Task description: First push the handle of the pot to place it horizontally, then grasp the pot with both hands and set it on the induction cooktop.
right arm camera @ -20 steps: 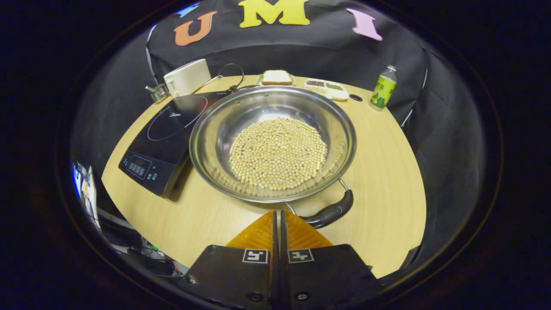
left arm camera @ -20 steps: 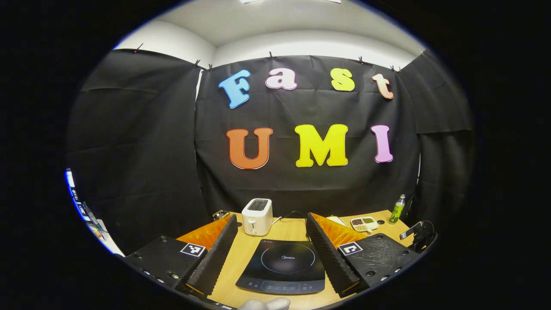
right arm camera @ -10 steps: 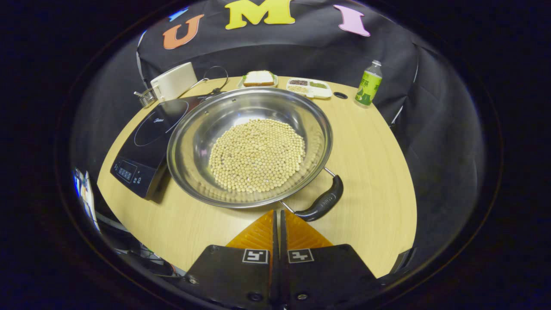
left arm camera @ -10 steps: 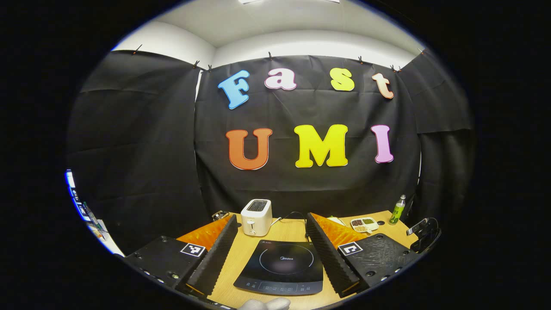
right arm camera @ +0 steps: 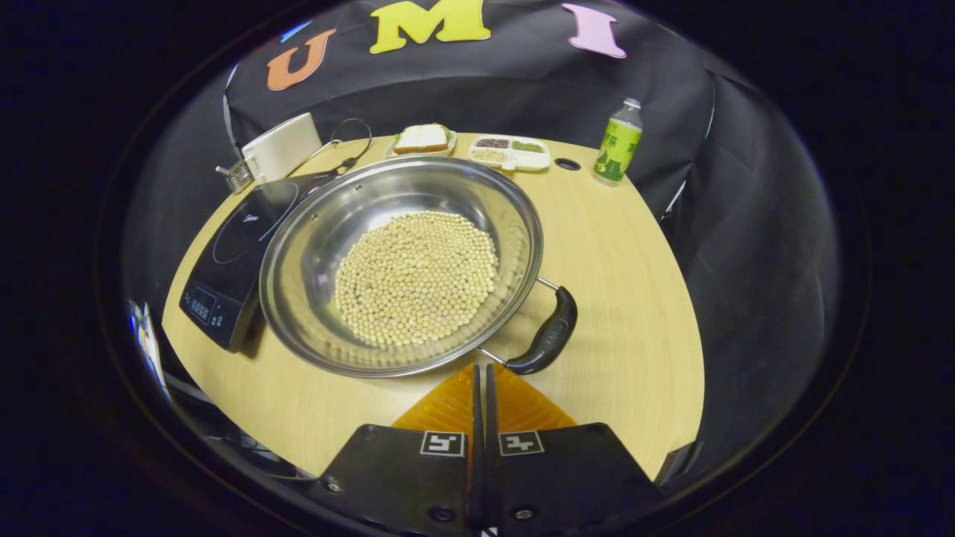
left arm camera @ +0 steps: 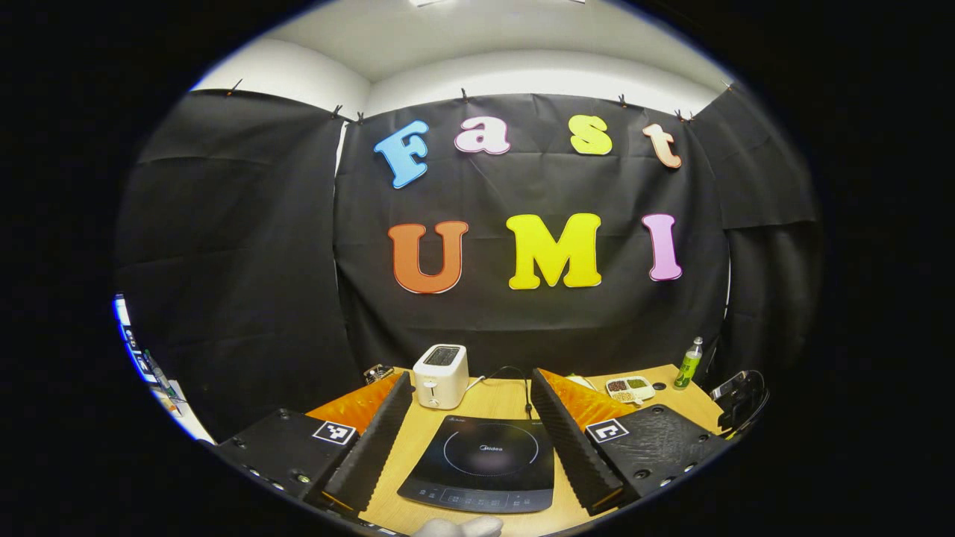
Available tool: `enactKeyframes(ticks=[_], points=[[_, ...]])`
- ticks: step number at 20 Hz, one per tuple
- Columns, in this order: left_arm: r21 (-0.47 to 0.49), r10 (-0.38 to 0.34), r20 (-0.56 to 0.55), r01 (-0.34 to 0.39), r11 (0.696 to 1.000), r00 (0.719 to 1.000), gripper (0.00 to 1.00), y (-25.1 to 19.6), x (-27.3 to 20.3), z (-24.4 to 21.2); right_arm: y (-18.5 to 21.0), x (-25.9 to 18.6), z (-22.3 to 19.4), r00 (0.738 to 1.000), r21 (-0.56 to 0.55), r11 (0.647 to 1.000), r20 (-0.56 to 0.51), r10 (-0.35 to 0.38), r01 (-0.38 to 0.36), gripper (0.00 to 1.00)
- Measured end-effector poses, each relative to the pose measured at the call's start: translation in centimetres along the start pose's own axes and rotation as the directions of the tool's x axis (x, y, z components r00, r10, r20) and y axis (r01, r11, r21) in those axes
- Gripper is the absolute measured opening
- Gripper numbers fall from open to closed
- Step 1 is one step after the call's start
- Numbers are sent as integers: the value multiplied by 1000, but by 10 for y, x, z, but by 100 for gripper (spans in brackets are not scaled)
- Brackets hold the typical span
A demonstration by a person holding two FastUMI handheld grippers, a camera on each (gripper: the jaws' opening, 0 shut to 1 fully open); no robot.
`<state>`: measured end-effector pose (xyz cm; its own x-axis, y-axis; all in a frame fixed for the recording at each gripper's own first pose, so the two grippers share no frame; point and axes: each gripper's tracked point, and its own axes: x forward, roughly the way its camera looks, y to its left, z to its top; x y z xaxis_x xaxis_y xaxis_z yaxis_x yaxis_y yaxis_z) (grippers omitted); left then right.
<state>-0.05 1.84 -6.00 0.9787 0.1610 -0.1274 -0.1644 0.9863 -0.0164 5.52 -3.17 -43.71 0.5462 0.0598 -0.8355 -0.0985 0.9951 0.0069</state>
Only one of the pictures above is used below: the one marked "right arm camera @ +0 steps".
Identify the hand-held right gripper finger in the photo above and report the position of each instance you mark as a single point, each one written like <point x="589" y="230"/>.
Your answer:
<point x="476" y="418"/>
<point x="491" y="418"/>

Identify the stainless steel pot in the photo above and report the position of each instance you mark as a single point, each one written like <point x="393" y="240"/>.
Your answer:
<point x="313" y="246"/>

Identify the black induction cooktop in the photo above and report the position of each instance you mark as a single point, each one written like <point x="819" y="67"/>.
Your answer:
<point x="231" y="253"/>

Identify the pile of soybeans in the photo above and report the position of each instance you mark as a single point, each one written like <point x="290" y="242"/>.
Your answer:
<point x="418" y="276"/>

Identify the white divided bean tray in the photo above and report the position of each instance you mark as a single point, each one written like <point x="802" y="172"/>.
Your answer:
<point x="533" y="159"/>

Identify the black table grommet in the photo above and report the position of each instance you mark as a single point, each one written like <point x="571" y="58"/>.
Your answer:
<point x="567" y="164"/>

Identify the pale green plate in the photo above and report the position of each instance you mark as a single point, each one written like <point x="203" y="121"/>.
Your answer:
<point x="451" y="145"/>

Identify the sandwich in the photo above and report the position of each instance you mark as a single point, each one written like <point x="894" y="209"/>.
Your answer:
<point x="421" y="138"/>

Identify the green drink bottle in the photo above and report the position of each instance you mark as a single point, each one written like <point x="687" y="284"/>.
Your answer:
<point x="618" y="145"/>

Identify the white toaster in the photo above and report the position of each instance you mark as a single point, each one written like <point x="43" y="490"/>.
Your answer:
<point x="282" y="148"/>

